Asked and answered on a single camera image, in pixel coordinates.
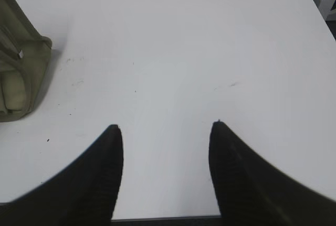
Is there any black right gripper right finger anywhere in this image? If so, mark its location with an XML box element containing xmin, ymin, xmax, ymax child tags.
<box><xmin>208</xmin><ymin>121</ymin><xmax>335</xmax><ymax>225</ymax></box>

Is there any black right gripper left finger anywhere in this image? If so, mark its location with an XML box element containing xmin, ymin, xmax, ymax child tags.
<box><xmin>1</xmin><ymin>125</ymin><xmax>123</xmax><ymax>225</ymax></box>

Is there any yellow canvas bag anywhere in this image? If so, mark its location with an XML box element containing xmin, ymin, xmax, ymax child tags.
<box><xmin>1</xmin><ymin>0</ymin><xmax>53</xmax><ymax>122</ymax></box>

